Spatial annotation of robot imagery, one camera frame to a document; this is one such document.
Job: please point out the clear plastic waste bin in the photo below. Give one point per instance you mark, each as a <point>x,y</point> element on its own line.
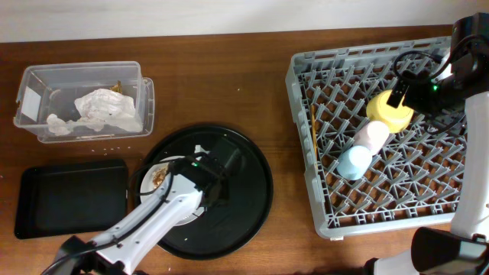
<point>39,82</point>

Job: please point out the blue cup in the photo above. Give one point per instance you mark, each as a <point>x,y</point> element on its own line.
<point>353,163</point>

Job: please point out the pink cup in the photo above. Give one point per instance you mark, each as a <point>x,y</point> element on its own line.
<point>372,136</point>

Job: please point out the black rectangular tray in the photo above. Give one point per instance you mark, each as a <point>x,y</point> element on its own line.
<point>71,198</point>

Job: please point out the wooden chopstick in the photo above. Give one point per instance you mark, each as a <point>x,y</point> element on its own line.
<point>313,130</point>

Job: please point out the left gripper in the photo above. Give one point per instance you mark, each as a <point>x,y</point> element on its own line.
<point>224,195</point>

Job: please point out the white napkin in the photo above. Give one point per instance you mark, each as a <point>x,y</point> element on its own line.
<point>73,111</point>

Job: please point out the gold foil wrapper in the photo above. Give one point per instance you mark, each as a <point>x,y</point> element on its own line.
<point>117,88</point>

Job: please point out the yellow bowl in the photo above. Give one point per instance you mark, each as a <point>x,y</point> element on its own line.
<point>396,119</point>

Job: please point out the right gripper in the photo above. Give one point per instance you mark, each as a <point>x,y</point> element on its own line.
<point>416,83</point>

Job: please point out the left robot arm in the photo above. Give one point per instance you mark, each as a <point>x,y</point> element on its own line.
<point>122,247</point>

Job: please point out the grey dishwasher rack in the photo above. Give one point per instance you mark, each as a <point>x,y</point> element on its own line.
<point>415,180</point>

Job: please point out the grey plate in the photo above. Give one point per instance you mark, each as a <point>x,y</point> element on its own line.
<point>147,186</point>

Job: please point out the round black serving tray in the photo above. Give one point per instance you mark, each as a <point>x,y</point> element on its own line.
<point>220,230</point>

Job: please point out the food scraps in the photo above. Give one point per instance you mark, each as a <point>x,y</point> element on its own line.
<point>159,176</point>

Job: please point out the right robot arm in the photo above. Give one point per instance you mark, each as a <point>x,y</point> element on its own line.
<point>464,248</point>

